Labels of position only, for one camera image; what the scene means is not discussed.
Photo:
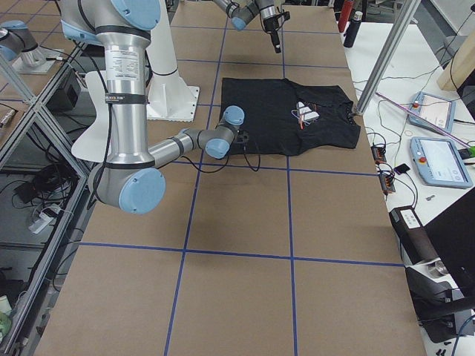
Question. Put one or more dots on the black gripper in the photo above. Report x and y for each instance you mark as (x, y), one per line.
(243, 136)
(271, 25)

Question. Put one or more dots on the black graphic t-shirt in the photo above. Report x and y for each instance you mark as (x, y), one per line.
(286, 118)

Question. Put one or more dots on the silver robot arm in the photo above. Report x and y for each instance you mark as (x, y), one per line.
(242, 15)
(128, 175)

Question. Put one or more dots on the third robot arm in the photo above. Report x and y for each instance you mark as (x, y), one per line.
(16, 39)

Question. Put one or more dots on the red bottle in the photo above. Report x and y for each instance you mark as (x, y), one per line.
(346, 10)

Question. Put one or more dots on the black bottle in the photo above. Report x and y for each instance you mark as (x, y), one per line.
(352, 30)

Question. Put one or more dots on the far teach pendant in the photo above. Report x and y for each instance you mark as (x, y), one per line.
(434, 109)

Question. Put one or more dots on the teach pendant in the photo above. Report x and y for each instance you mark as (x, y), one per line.
(434, 109)
(439, 163)

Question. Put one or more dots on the near teach pendant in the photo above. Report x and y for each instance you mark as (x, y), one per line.
(439, 163)

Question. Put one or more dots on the aluminium frame post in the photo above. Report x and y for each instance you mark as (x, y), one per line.
(389, 48)

